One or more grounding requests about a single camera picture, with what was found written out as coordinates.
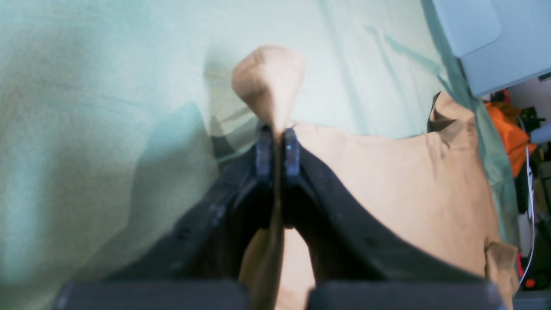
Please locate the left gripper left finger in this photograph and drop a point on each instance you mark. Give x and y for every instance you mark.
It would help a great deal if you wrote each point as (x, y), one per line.
(195, 265)

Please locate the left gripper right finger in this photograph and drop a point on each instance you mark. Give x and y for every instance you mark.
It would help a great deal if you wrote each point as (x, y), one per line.
(359, 264)

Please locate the tan orange T-shirt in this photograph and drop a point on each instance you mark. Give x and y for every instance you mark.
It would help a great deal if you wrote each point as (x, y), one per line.
(431, 190)

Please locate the sage green table cloth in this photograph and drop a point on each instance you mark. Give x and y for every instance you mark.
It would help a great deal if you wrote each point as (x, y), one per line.
(117, 115)

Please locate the folded dark orange garment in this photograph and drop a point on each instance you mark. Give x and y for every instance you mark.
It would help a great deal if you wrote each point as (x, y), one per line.
(505, 118)

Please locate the grey plastic bin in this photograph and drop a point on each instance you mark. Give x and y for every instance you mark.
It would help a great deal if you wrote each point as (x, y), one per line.
(499, 43)

